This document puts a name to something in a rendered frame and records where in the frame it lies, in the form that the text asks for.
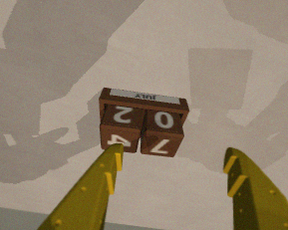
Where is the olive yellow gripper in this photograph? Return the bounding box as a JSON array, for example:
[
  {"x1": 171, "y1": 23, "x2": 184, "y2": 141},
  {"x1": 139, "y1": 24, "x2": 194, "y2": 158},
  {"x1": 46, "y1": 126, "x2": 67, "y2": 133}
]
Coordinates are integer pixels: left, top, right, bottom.
[{"x1": 37, "y1": 143, "x2": 288, "y2": 230}]

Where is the brown calendar cube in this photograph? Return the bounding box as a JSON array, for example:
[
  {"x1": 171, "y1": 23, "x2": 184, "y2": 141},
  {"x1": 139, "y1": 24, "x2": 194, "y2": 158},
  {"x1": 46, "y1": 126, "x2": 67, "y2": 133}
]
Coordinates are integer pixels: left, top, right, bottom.
[
  {"x1": 141, "y1": 109, "x2": 184, "y2": 157},
  {"x1": 100, "y1": 104, "x2": 143, "y2": 153}
]

